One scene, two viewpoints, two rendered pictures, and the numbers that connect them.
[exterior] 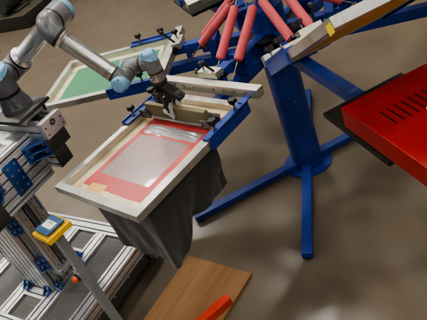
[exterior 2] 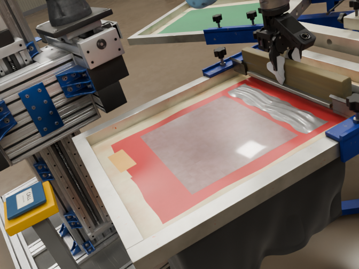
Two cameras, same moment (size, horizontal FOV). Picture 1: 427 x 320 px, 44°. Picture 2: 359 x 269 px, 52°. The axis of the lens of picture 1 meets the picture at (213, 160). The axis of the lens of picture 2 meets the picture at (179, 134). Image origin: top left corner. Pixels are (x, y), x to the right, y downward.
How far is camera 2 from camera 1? 1.50 m
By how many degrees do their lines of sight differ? 19
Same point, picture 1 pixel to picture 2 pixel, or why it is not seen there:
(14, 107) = (60, 13)
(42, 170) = (82, 110)
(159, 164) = (229, 153)
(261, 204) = not seen: outside the picture
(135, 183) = (176, 177)
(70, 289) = (99, 256)
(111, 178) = (148, 152)
